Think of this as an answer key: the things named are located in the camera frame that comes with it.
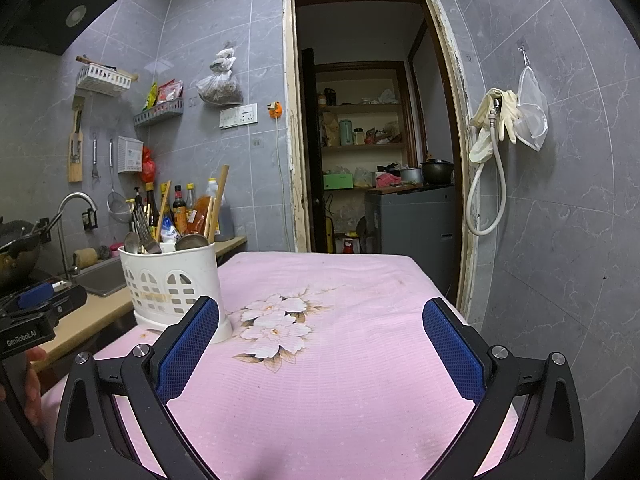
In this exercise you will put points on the black range hood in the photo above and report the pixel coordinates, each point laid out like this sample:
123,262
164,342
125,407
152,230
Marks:
50,0

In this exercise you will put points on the white wall basket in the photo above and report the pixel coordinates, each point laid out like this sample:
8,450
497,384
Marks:
102,79

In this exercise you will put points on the red snack packet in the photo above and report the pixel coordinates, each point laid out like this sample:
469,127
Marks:
169,92

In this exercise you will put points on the pink cloth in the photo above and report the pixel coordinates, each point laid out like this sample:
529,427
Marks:
387,180

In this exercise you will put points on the black pot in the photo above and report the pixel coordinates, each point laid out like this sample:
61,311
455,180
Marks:
437,171

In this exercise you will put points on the row of sauce bottles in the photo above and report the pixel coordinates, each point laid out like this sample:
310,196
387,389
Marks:
180,205

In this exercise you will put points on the worn door frame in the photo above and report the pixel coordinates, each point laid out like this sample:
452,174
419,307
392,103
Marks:
290,160

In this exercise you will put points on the black wall socket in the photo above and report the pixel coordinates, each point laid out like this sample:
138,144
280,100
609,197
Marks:
89,219

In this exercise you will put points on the orange sauce packet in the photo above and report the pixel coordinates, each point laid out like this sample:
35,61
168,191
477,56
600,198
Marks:
200,212

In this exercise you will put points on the white wall switch panel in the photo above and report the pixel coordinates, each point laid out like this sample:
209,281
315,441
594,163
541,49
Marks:
239,116

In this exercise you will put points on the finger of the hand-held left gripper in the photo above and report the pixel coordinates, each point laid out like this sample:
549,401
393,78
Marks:
35,296
65,305

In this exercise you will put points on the person's left hand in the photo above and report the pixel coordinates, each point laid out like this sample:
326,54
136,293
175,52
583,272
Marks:
34,390

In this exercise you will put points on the metal fork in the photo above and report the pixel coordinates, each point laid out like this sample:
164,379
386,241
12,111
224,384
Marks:
148,237

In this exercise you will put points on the wooden wall knife holder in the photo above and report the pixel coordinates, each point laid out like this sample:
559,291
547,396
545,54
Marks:
76,150

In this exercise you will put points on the beige kitchen counter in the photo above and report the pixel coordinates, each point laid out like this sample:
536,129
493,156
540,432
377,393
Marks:
90,315

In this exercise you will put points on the grey fridge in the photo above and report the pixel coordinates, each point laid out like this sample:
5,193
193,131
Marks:
410,230

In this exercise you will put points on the white mesh bag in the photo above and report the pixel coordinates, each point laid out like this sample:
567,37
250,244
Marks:
532,115

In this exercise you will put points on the small metal spoon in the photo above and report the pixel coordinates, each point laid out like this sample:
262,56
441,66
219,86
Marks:
131,243

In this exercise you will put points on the large metal spoon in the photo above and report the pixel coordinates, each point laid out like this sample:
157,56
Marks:
191,242

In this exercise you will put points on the metal pot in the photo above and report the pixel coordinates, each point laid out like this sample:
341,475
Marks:
411,175

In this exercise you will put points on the wooden shelf unit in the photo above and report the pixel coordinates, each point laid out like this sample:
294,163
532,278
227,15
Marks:
365,109

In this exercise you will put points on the orange wall plug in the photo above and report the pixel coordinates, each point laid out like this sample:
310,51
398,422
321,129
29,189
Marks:
274,111

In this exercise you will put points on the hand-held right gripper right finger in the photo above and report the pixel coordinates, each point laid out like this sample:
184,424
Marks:
452,350

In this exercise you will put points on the green canister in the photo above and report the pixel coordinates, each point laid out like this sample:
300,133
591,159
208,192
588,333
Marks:
345,133

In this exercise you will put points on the green box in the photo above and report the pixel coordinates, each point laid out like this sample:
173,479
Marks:
337,181

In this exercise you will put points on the tan loofah sponge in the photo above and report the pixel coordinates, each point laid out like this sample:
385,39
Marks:
87,258

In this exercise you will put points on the red label bottle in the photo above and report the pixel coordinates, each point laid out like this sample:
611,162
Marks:
348,247

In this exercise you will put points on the cream rubber gloves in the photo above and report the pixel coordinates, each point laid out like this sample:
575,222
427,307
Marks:
482,142

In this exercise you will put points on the white plastic utensil holder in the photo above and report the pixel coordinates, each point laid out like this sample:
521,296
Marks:
170,265

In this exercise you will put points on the metal faucet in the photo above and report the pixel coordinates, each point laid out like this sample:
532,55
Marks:
75,197

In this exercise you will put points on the grey wall shelf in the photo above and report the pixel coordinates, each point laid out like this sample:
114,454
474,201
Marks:
157,115

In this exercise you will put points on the steel sink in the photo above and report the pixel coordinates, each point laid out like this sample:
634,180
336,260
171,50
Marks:
102,280

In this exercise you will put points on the yellow snack packet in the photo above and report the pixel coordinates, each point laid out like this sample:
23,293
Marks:
150,96

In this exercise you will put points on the hanging clear plastic bag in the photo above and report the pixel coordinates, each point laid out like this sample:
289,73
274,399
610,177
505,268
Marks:
220,87

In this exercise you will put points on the white wall box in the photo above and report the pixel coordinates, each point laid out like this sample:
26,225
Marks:
131,155

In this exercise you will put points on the hanging metal kitchen tool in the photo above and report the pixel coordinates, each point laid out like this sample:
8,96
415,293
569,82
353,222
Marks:
95,157

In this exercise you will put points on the black wok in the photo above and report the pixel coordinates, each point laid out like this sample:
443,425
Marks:
17,255

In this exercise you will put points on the red plastic bag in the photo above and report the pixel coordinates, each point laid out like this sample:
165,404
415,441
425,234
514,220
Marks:
149,166

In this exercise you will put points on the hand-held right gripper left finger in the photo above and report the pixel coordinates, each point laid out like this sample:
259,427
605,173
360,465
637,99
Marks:
187,350

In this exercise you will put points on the pink floral tablecloth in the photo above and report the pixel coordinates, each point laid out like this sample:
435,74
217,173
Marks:
325,400

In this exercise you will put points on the hanging metal strainer ladle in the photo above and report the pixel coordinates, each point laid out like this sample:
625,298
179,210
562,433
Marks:
117,210

